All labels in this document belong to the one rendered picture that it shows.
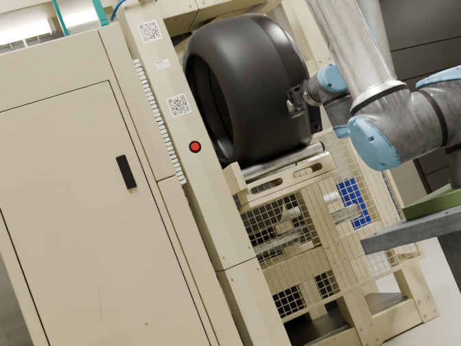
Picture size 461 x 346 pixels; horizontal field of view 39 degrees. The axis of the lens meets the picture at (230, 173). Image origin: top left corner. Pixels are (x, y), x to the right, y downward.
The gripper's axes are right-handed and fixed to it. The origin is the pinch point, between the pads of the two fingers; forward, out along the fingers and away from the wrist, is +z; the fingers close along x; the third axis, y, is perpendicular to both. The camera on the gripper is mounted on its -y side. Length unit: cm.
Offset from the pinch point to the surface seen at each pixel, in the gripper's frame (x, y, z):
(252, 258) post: 27, -40, 18
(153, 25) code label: 30, 51, 18
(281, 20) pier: -267, 185, 496
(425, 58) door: -521, 100, 603
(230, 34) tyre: 9.7, 34.7, 2.4
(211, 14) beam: -7, 61, 53
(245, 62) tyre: 10.4, 22.2, -3.0
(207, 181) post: 32.1, -9.2, 18.1
